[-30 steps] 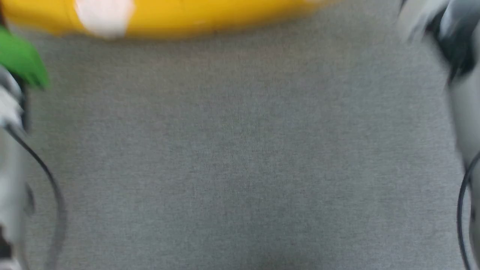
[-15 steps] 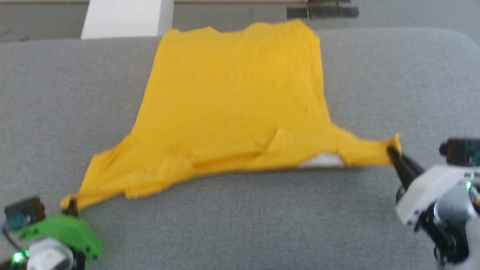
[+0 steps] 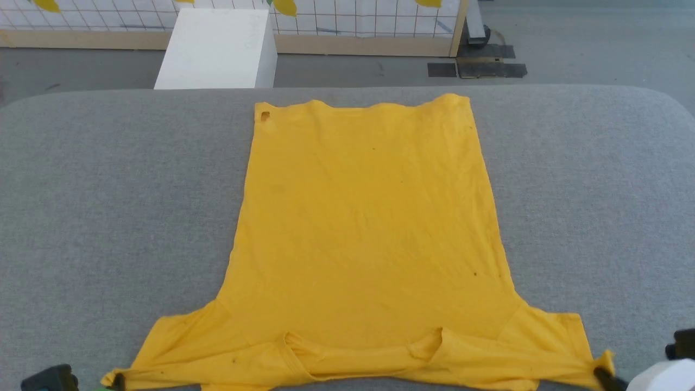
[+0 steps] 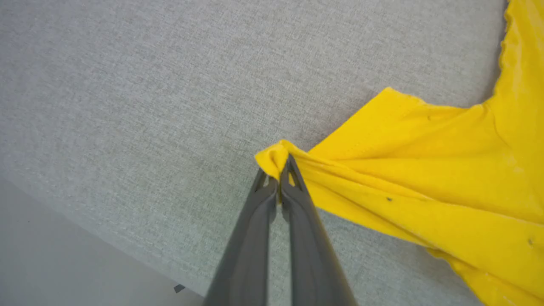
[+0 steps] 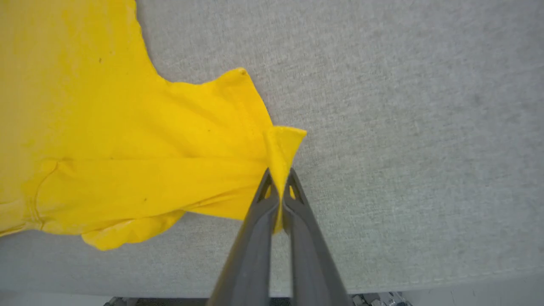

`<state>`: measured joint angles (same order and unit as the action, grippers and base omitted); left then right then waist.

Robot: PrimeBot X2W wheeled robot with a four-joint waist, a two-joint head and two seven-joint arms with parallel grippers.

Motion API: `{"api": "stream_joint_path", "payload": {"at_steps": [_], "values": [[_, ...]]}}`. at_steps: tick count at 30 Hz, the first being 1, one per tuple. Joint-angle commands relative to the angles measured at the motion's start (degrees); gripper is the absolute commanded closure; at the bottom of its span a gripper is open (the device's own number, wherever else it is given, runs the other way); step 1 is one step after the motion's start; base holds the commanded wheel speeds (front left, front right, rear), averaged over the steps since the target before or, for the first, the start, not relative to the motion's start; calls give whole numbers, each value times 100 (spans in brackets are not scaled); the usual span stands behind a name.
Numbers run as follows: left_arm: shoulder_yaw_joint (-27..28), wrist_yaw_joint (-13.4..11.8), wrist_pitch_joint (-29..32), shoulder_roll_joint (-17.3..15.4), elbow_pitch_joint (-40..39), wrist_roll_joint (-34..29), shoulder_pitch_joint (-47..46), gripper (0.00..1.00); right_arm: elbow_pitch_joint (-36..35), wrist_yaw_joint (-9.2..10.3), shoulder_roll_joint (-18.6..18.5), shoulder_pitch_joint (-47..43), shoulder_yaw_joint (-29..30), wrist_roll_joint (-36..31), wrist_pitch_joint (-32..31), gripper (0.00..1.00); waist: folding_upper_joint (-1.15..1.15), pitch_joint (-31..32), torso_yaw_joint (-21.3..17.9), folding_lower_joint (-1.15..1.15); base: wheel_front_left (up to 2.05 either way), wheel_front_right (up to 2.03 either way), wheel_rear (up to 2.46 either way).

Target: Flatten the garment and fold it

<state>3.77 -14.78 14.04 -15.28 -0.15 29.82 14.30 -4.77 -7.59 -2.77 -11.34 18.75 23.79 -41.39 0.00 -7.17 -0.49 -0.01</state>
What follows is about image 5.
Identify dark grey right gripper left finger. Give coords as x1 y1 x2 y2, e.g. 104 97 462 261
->
207 168 281 306

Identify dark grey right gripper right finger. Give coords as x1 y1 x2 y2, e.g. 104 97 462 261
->
282 168 353 306

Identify yellow garment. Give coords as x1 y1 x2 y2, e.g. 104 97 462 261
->
0 0 308 251

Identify light grey fabric sofa cushion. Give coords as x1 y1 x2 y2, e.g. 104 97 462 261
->
0 0 544 298

